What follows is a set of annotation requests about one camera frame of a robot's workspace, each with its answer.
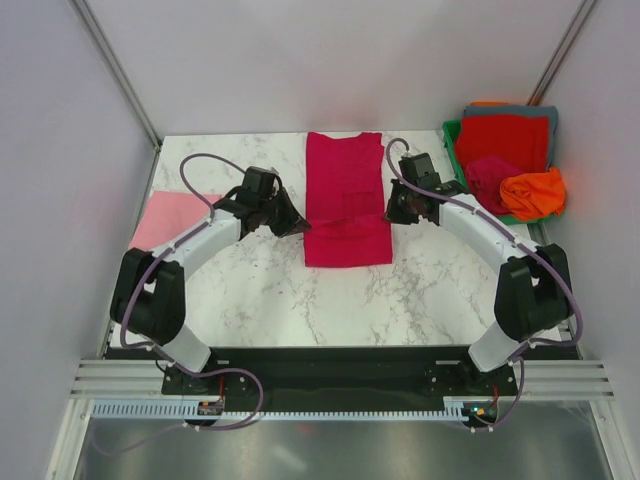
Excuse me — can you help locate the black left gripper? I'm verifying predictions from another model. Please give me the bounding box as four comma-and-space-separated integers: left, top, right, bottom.
258, 188, 311, 239

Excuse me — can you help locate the magenta t-shirt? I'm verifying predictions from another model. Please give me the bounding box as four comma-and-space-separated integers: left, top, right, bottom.
303, 132, 393, 268

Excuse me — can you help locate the light pink t-shirt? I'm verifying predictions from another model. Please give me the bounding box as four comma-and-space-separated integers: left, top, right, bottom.
128, 191, 210, 250

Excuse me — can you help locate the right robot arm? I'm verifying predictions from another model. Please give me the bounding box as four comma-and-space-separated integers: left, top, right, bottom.
385, 154, 575, 394

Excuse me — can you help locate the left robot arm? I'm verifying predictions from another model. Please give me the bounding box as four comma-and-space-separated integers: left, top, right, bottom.
110, 167, 311, 393

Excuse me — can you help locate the orange t-shirt under stack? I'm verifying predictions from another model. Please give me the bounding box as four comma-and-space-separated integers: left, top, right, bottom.
470, 101, 509, 107

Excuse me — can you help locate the dark pink crumpled t-shirt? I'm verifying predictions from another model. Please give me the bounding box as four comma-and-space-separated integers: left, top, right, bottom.
464, 156, 523, 216

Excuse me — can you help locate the green plastic bin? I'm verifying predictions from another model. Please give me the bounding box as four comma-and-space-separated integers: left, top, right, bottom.
442, 120, 548, 226

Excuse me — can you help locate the orange crumpled t-shirt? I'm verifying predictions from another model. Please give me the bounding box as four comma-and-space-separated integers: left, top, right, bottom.
500, 167, 567, 222

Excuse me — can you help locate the red t-shirt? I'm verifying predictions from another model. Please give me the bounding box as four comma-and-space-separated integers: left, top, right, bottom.
454, 114, 550, 173

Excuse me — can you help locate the grey t-shirt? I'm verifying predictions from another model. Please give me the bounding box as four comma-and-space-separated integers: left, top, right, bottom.
463, 104, 559, 167

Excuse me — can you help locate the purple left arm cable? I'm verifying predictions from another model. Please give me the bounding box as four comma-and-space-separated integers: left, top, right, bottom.
119, 153, 217, 374

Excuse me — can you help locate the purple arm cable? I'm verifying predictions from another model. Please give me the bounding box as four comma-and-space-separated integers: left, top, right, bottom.
383, 138, 584, 371
119, 153, 217, 374

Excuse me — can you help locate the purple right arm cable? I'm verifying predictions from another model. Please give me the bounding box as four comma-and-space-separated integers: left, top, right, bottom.
383, 138, 584, 371

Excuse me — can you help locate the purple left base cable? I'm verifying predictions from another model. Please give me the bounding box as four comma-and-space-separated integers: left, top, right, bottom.
89, 367, 266, 456

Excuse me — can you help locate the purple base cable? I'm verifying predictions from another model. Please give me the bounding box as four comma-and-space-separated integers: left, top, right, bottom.
89, 367, 266, 456
462, 357, 526, 435

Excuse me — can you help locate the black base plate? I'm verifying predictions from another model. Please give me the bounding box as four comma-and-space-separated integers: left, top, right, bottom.
162, 346, 517, 412

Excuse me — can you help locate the right aluminium frame post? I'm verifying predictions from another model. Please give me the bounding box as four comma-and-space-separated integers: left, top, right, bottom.
527, 0, 600, 106

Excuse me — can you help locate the aluminium frame post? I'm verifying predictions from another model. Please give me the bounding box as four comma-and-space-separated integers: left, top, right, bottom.
69, 0, 162, 153
527, 0, 600, 106

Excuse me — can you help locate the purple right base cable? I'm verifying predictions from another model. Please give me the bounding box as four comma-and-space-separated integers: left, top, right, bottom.
462, 357, 526, 435

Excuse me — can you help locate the right aluminium rail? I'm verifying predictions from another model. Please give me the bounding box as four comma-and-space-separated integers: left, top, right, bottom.
521, 360, 615, 402

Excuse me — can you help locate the aluminium rail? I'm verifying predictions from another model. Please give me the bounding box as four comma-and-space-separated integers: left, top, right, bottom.
521, 360, 615, 402
71, 360, 164, 399

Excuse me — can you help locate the white slotted cable duct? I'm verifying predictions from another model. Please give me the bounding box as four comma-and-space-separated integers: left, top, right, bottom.
91, 397, 478, 422

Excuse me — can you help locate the left aluminium rail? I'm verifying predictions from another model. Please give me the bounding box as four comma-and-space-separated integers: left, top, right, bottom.
71, 360, 164, 399

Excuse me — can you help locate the left aluminium frame post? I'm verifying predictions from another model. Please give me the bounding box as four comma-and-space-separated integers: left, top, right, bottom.
69, 0, 162, 153

